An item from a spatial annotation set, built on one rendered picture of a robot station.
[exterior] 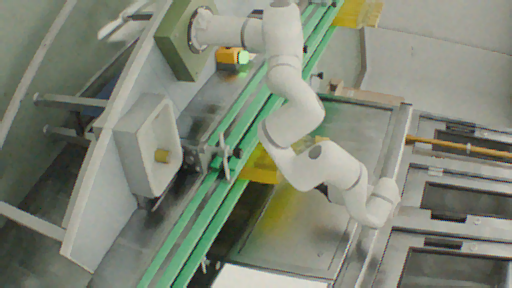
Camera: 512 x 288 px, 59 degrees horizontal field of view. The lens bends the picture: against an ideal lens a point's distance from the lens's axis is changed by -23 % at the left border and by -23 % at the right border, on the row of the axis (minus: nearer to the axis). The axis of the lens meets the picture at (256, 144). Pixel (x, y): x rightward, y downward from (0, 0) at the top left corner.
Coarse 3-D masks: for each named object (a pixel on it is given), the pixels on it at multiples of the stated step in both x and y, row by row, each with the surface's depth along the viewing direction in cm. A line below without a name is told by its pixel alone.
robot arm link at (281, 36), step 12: (276, 0) 146; (288, 0) 146; (264, 12) 144; (276, 12) 141; (288, 12) 140; (264, 24) 138; (276, 24) 136; (288, 24) 136; (264, 36) 137; (276, 36) 135; (288, 36) 135; (264, 48) 141; (276, 48) 137; (288, 48) 137; (300, 48) 140; (276, 60) 137; (288, 60) 137; (300, 60) 141
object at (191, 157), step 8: (184, 144) 161; (192, 144) 161; (184, 152) 163; (192, 152) 161; (184, 160) 165; (192, 160) 162; (200, 160) 162; (184, 168) 167; (192, 168) 165; (200, 168) 164
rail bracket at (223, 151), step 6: (222, 138) 155; (204, 144) 159; (222, 144) 156; (204, 150) 159; (210, 150) 158; (216, 150) 157; (222, 150) 156; (228, 150) 157; (234, 150) 156; (240, 150) 155; (222, 156) 157; (234, 156) 156; (240, 156) 155; (228, 174) 162; (228, 180) 163
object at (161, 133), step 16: (160, 112) 152; (144, 128) 139; (160, 128) 155; (176, 128) 155; (144, 144) 153; (160, 144) 159; (176, 144) 157; (144, 160) 141; (176, 160) 160; (160, 176) 156; (160, 192) 151
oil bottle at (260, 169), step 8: (248, 160) 173; (256, 160) 172; (264, 160) 172; (272, 160) 171; (248, 168) 171; (256, 168) 170; (264, 168) 169; (272, 168) 169; (240, 176) 174; (248, 176) 173; (256, 176) 172; (264, 176) 170; (272, 176) 169; (280, 176) 168; (280, 184) 170
